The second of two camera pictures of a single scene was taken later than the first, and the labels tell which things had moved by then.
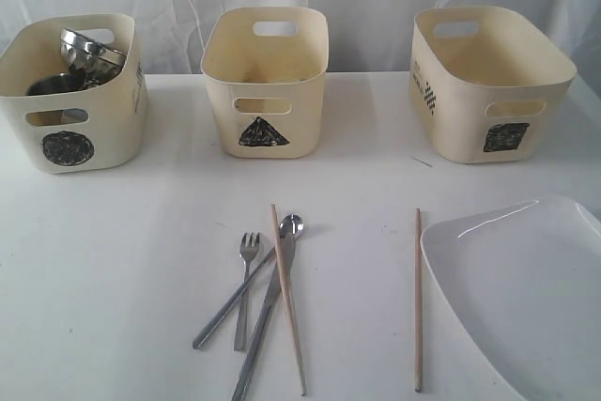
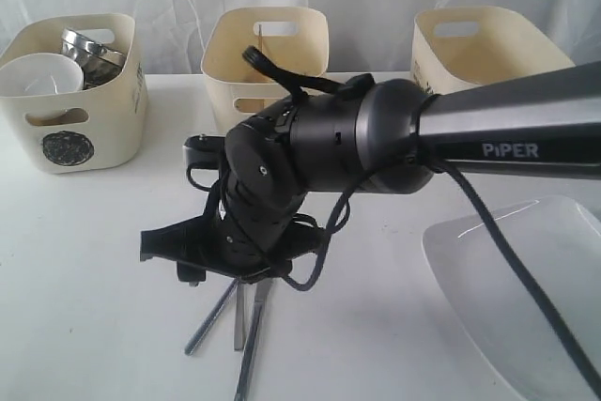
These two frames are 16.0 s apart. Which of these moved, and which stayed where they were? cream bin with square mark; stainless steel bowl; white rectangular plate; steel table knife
Moved: steel table knife
Stayed: white rectangular plate; stainless steel bowl; cream bin with square mark
